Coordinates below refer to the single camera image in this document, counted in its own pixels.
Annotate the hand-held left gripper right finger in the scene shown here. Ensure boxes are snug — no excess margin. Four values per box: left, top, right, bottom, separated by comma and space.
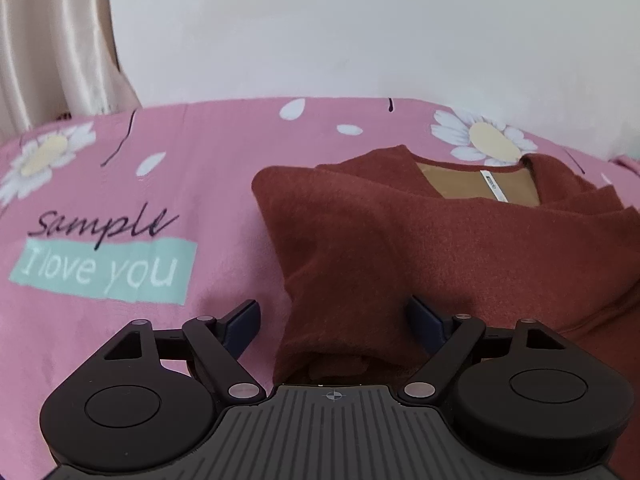
398, 295, 569, 404

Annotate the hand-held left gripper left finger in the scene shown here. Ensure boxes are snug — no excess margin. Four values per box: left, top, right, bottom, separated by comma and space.
104, 299, 267, 404

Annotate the rust red knit sweater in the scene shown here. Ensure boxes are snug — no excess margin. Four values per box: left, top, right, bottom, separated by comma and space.
250, 144, 640, 387

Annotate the pink floral bed sheet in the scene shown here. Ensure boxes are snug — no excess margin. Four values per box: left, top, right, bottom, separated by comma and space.
0, 96, 640, 480

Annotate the cream patterned curtain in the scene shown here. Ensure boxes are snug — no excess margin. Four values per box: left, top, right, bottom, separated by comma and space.
0, 0, 142, 147

